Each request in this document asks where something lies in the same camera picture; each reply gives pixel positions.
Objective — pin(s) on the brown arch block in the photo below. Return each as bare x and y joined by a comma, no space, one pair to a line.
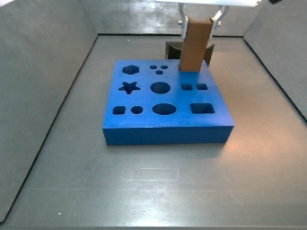
195,44

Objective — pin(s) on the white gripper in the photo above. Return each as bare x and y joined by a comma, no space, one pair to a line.
220,13

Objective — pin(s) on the dark grey curved holder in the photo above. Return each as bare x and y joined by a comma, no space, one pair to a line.
173,48

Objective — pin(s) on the blue shape sorter board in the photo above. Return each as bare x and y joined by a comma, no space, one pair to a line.
163,106

